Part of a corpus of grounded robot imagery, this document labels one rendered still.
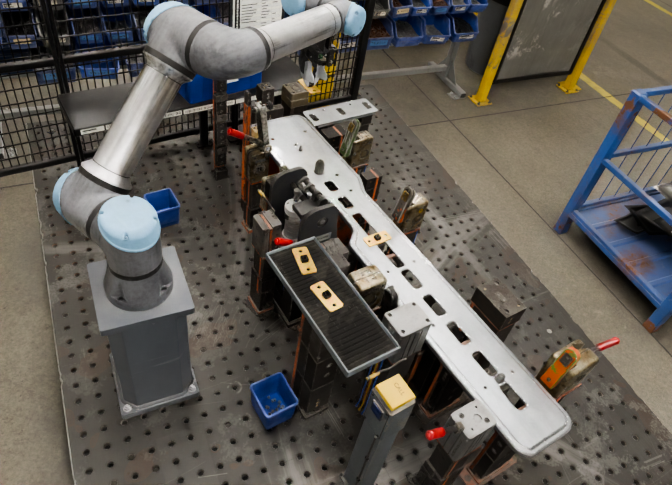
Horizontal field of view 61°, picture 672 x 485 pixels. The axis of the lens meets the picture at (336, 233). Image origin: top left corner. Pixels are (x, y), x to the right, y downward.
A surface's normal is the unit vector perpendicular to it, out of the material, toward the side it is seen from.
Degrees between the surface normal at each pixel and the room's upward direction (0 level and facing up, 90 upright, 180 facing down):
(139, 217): 7
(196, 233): 0
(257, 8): 90
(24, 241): 0
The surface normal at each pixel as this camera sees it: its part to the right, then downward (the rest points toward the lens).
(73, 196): -0.35, -0.11
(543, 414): 0.14, -0.70
